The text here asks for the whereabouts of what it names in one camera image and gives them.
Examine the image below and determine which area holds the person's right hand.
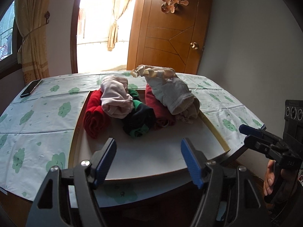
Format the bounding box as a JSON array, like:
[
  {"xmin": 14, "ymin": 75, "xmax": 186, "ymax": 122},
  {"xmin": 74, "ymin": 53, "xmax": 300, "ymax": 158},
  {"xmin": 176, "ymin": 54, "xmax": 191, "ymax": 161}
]
[{"xmin": 263, "ymin": 159, "xmax": 276, "ymax": 196}]

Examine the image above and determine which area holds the pale pink underwear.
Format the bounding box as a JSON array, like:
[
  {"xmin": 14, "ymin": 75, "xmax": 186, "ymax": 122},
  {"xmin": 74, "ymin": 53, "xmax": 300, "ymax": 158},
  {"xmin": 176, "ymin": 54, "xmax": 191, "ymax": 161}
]
[{"xmin": 101, "ymin": 75, "xmax": 134, "ymax": 119}]

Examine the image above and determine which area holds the pale balcony curtain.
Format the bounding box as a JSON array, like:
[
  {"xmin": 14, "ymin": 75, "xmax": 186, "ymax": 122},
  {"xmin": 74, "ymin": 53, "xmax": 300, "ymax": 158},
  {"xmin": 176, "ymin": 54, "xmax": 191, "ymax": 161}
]
[{"xmin": 107, "ymin": 0, "xmax": 139, "ymax": 52}]

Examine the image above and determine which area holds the paper-cut door ornament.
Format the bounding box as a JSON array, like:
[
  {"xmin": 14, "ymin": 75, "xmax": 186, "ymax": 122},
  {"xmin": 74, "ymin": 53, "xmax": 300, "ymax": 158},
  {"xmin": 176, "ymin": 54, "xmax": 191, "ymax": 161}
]
[{"xmin": 161, "ymin": 0, "xmax": 189, "ymax": 13}]

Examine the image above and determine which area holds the bright red underwear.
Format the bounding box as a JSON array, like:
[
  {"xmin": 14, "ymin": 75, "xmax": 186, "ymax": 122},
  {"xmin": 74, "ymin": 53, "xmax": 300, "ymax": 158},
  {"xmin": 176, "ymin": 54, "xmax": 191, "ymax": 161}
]
[{"xmin": 84, "ymin": 90, "xmax": 112, "ymax": 139}]

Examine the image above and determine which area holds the brown wooden door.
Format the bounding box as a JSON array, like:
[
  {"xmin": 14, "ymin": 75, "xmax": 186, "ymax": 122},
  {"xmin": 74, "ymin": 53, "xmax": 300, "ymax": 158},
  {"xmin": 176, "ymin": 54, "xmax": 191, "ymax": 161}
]
[{"xmin": 127, "ymin": 0, "xmax": 213, "ymax": 75}]

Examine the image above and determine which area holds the dark red underwear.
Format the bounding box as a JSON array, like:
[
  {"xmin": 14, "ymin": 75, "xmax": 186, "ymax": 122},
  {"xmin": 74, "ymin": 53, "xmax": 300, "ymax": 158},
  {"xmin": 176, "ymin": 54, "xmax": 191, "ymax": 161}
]
[{"xmin": 144, "ymin": 84, "xmax": 177, "ymax": 130}]

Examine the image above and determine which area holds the sliding glass window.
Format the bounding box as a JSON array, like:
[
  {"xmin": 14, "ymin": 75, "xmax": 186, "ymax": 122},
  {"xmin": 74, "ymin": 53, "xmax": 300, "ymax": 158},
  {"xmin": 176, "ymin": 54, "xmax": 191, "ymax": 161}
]
[{"xmin": 0, "ymin": 0, "xmax": 20, "ymax": 75}]

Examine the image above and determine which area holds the shallow cardboard box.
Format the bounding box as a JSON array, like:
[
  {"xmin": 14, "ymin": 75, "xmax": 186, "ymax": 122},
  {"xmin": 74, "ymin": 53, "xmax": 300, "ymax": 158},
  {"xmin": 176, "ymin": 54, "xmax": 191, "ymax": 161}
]
[{"xmin": 68, "ymin": 89, "xmax": 230, "ymax": 181}]

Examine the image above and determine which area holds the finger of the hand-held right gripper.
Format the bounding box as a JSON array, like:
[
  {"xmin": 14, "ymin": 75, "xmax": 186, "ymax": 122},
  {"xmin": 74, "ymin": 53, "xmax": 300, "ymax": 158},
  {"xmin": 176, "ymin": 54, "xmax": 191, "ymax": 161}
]
[
  {"xmin": 245, "ymin": 135, "xmax": 288, "ymax": 159},
  {"xmin": 239, "ymin": 124, "xmax": 287, "ymax": 147}
]

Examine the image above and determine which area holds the cream white underwear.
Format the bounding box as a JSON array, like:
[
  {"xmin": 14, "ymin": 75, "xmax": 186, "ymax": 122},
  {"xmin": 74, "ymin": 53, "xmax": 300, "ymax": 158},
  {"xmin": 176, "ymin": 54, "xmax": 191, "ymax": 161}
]
[{"xmin": 131, "ymin": 65, "xmax": 197, "ymax": 116}]

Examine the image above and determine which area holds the dark wooden table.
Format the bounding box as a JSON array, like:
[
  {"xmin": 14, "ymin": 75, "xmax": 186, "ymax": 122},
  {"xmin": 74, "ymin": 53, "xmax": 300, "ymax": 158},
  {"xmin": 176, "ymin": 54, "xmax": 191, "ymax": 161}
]
[{"xmin": 0, "ymin": 144, "xmax": 249, "ymax": 227}]

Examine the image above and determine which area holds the green and black underwear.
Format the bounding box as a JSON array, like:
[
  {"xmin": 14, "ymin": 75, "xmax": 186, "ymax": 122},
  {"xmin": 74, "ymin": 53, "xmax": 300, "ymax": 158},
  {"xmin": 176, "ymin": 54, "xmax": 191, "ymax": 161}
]
[{"xmin": 122, "ymin": 89, "xmax": 157, "ymax": 138}]

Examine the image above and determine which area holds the yellow window curtain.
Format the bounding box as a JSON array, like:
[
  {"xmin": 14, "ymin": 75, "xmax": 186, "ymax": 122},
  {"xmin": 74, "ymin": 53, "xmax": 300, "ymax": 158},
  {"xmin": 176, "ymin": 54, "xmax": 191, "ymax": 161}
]
[{"xmin": 15, "ymin": 0, "xmax": 57, "ymax": 86}]

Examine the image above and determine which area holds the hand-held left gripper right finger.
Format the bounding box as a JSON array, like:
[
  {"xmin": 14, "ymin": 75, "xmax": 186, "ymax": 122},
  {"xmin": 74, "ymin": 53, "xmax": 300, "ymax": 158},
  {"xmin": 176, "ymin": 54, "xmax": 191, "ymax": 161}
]
[{"xmin": 180, "ymin": 138, "xmax": 269, "ymax": 227}]

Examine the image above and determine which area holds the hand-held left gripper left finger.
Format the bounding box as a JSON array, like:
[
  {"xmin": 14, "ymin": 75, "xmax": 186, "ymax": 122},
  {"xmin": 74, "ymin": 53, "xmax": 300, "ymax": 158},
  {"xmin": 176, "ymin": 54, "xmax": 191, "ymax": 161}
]
[{"xmin": 25, "ymin": 137, "xmax": 117, "ymax": 227}]

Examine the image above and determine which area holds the black smartphone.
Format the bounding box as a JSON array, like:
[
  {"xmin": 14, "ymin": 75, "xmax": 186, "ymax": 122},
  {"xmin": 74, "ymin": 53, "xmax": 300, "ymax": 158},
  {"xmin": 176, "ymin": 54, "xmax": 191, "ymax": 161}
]
[{"xmin": 20, "ymin": 80, "xmax": 42, "ymax": 98}]

